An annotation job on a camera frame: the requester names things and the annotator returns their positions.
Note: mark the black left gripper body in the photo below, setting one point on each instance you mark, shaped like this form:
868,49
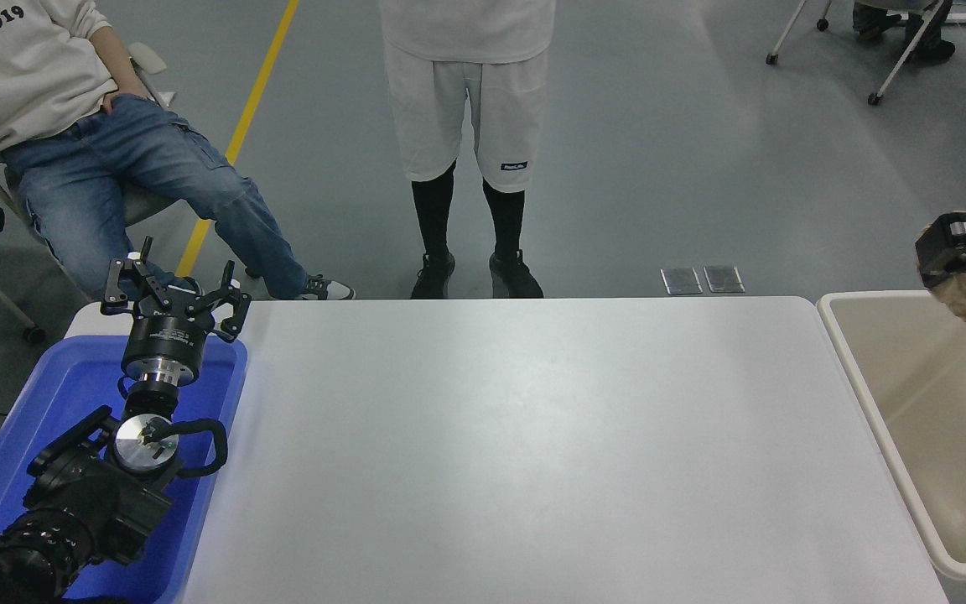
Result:
166,335

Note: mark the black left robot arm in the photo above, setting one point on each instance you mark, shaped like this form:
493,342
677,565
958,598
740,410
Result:
89,503

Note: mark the blue plastic tray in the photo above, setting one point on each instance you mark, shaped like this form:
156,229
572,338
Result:
55,394

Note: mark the large pale plastic bin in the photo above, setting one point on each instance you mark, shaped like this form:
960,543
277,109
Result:
936,419

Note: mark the silver floor plate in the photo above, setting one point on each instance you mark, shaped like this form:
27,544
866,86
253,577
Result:
724,279
682,281

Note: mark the distant seated person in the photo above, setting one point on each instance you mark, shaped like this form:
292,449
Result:
877,17

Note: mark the standing person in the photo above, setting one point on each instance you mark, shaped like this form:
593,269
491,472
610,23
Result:
466,84

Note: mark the white wheeled chair frame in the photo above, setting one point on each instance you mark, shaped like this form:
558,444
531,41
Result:
902,59

